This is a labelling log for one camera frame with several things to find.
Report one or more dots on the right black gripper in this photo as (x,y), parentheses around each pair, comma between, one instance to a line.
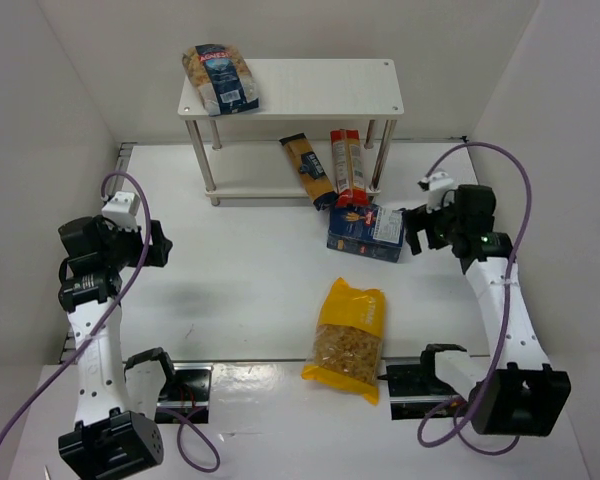
(425,223)

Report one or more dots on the blue clear pasta bag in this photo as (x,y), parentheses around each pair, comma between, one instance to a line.
(222,79)

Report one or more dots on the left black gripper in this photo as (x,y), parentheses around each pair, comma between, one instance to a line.
(155,243)

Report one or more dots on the yellow macaroni bag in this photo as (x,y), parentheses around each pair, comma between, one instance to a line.
(348,341)

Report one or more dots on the blue Barilla pasta box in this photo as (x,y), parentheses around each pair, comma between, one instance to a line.
(369,231)

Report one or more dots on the white two-tier shelf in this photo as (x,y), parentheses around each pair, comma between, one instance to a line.
(239,156)

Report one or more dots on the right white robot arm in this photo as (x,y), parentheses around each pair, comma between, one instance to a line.
(520,393)

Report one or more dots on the yellow spaghetti pack blue label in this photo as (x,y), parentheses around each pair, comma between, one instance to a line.
(310,171)

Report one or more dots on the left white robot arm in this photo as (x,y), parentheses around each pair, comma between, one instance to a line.
(115,434)

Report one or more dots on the red spaghetti pack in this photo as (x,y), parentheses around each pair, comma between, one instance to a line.
(348,168)

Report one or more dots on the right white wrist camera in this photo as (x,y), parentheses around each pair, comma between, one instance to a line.
(439,187)

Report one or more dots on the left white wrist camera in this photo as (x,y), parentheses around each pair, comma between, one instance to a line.
(121,209)

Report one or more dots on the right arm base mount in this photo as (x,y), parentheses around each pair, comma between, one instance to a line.
(412,392)

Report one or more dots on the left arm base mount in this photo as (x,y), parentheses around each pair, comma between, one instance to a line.
(189,392)

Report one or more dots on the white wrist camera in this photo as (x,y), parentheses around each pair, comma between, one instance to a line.
(121,209)
(439,187)

